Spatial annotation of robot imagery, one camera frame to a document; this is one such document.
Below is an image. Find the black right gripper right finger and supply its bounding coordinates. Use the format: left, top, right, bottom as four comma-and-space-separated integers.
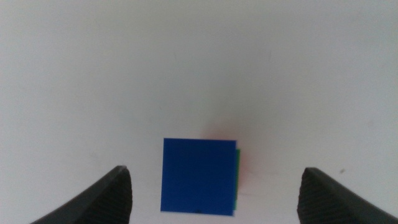
296, 167, 398, 224

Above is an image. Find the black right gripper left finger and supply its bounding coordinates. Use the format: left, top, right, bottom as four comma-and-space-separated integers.
30, 165, 134, 224

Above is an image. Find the green cube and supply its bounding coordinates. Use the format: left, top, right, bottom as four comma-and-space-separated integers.
233, 148, 241, 210

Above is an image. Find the blue cube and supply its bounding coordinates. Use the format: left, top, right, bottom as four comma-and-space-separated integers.
160, 138, 238, 217

